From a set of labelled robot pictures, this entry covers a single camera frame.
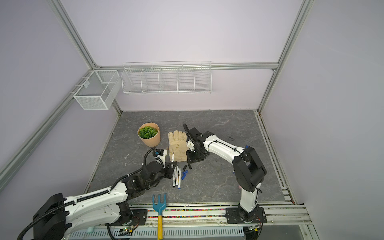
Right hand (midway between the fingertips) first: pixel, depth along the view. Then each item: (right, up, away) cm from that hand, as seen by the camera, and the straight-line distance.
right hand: (191, 162), depth 86 cm
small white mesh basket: (-61, +45, +10) cm, 76 cm away
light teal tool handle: (-46, -26, -18) cm, 56 cm away
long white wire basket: (-1, +56, +19) cm, 59 cm away
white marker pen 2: (-7, -9, 0) cm, 11 cm away
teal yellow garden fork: (-16, -20, -11) cm, 28 cm away
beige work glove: (-10, +8, +14) cm, 19 cm away
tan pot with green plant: (-27, +16, +7) cm, 32 cm away
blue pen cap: (-5, -8, +1) cm, 9 cm away
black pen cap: (-2, -4, +5) cm, 6 cm away
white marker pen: (-10, +3, -8) cm, 13 cm away
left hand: (-8, 0, -7) cm, 11 cm away
